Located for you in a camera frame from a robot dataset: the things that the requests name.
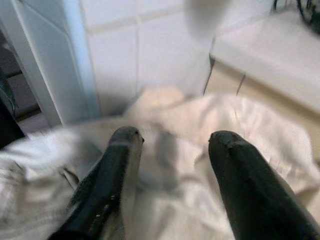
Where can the white washing machine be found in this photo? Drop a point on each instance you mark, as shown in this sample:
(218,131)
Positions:
(52,57)

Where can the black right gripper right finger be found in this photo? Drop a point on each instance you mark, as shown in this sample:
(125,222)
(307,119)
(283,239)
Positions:
(252,190)

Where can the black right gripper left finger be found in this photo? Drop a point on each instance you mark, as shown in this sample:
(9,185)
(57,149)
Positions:
(105,185)

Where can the beige crumpled garment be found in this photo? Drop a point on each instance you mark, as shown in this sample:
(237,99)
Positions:
(175,162)

